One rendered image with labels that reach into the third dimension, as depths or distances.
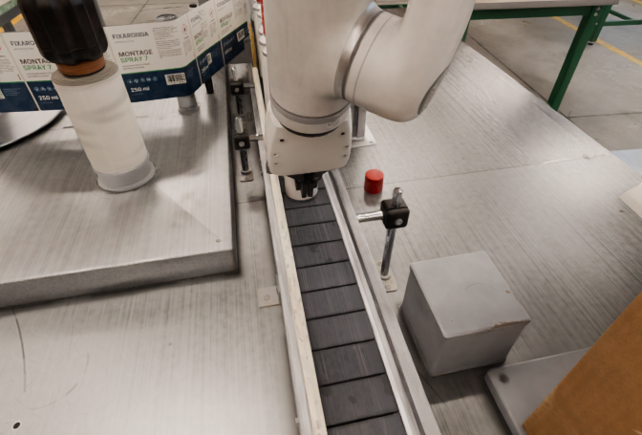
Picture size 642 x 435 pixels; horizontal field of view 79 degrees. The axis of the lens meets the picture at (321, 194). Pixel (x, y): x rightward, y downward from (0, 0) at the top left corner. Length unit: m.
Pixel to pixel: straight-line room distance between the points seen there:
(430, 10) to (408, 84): 0.05
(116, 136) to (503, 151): 0.71
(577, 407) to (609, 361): 0.07
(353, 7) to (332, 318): 0.33
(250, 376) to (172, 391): 0.09
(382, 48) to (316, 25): 0.05
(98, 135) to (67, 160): 0.19
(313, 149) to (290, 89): 0.11
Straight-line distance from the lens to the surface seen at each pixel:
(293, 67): 0.34
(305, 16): 0.30
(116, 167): 0.68
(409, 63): 0.30
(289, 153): 0.45
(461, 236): 0.67
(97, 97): 0.62
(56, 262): 0.63
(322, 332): 0.47
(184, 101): 0.87
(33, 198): 0.77
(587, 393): 0.40
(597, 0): 2.44
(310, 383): 0.41
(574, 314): 0.64
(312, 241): 0.55
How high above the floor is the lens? 1.29
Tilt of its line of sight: 41 degrees down
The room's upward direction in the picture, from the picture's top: straight up
